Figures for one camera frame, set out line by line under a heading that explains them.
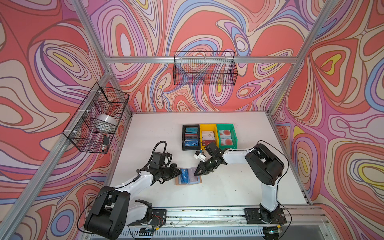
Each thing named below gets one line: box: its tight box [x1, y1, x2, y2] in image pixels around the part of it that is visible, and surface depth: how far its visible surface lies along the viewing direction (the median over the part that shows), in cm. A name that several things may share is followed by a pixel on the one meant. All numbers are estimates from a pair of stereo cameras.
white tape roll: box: [95, 114, 118, 133], surface depth 74 cm
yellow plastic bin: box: [199, 124, 219, 151], surface depth 104 cm
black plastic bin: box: [182, 124, 201, 151], surface depth 103 cm
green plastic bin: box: [216, 123, 238, 150], surface depth 104 cm
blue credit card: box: [180, 168, 189, 183], surface depth 87 cm
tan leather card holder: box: [175, 167, 202, 186], surface depth 87 cm
